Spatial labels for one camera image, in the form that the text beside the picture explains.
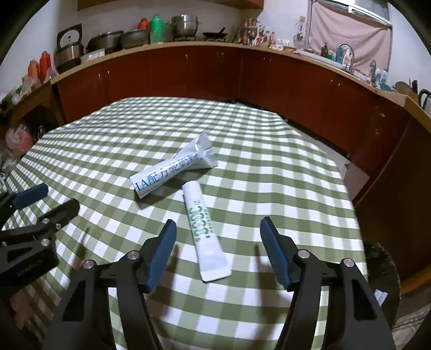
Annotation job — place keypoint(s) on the black trash bin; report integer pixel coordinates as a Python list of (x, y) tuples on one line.
[(382, 274)]

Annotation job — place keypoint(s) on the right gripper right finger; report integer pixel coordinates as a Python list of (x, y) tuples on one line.
[(354, 318)]

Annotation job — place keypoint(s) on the kitchen faucet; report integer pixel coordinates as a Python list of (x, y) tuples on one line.
[(345, 56)]

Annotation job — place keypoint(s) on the grey lidded pot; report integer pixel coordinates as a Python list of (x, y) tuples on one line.
[(109, 41)]

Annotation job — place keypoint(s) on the pink window curtain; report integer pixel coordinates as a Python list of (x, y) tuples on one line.
[(369, 39)]

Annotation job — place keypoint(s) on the white blue-lettered tube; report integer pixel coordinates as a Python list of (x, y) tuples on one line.
[(197, 154)]

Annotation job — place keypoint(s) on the red lower kitchen cabinets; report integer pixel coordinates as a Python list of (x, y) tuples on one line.
[(385, 135)]

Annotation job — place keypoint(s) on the open rice cooker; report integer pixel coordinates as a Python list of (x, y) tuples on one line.
[(69, 48)]

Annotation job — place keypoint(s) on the steel stock pot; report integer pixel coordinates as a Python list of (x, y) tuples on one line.
[(184, 25)]

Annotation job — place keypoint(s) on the green thermos jug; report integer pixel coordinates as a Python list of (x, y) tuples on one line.
[(156, 29)]

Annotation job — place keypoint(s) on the black wok pan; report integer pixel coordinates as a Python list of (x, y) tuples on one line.
[(221, 34)]

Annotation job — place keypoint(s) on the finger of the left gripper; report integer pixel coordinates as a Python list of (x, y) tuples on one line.
[(11, 202), (48, 224)]

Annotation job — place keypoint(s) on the dark cooking pot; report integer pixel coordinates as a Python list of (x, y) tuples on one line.
[(135, 38)]

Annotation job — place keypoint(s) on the white green-lettered tube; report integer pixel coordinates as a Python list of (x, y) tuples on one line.
[(212, 262)]

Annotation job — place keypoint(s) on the red thermos jug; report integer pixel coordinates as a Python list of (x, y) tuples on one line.
[(143, 24)]

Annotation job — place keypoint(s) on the steel electric kettle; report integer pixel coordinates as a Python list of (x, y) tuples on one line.
[(425, 100)]

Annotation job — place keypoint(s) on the orange bottle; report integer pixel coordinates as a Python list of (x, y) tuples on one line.
[(44, 65)]

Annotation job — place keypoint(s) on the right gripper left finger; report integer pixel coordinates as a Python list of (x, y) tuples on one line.
[(82, 319)]

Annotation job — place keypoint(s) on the green checkered tablecloth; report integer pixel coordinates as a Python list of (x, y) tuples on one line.
[(214, 169)]

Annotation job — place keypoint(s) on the pink plastic bag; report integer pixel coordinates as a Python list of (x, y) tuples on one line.
[(19, 140)]

